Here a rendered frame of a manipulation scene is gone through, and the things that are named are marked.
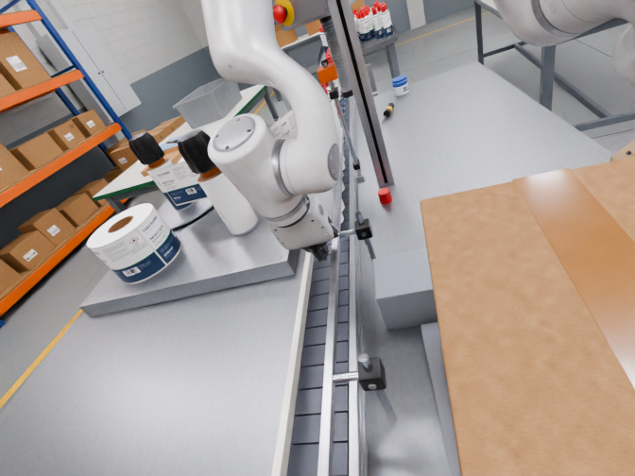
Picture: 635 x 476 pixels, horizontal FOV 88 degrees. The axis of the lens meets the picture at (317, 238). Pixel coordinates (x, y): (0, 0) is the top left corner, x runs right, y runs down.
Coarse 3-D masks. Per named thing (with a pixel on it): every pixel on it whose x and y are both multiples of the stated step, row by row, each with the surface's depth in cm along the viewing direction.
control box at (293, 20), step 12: (276, 0) 78; (288, 0) 76; (300, 0) 74; (312, 0) 72; (324, 0) 71; (288, 12) 78; (300, 12) 76; (312, 12) 74; (324, 12) 72; (288, 24) 80; (300, 24) 79
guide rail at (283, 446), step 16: (304, 272) 67; (304, 288) 63; (304, 304) 61; (304, 320) 59; (288, 368) 51; (288, 384) 49; (288, 400) 47; (288, 416) 45; (288, 432) 44; (288, 448) 43
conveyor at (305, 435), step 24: (312, 288) 68; (312, 312) 63; (312, 336) 58; (312, 360) 55; (336, 360) 53; (312, 384) 51; (336, 384) 50; (312, 408) 48; (336, 408) 47; (312, 432) 46; (336, 432) 45; (312, 456) 43; (336, 456) 42
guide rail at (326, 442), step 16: (336, 192) 78; (336, 208) 73; (336, 224) 68; (336, 240) 64; (336, 256) 60; (336, 272) 57; (336, 288) 54; (336, 304) 52; (336, 320) 50; (336, 336) 48; (320, 432) 37; (320, 448) 36; (320, 464) 35
